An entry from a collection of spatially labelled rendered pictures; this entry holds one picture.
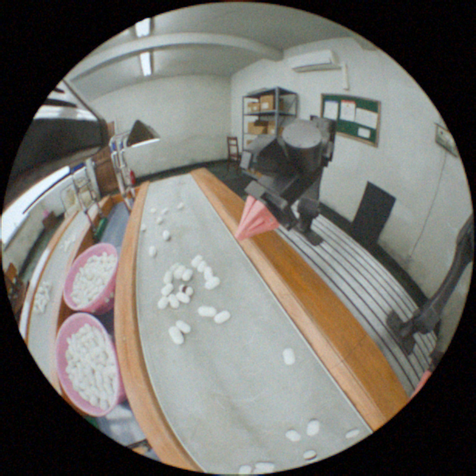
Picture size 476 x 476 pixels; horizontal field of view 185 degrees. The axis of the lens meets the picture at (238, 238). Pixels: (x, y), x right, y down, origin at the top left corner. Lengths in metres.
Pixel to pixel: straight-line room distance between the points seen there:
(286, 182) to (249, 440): 0.44
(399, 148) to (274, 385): 2.11
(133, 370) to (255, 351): 0.23
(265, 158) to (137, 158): 4.55
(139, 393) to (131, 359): 0.07
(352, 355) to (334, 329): 0.07
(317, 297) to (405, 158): 1.90
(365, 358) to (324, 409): 0.12
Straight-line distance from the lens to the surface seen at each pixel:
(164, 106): 4.73
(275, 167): 0.23
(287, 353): 0.29
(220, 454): 0.36
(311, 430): 0.34
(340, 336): 0.33
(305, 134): 0.23
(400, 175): 2.05
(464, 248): 0.60
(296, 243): 0.59
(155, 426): 0.33
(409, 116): 2.18
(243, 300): 0.33
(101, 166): 4.96
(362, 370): 0.36
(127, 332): 0.35
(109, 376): 0.41
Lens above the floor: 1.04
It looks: 40 degrees down
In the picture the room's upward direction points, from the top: straight up
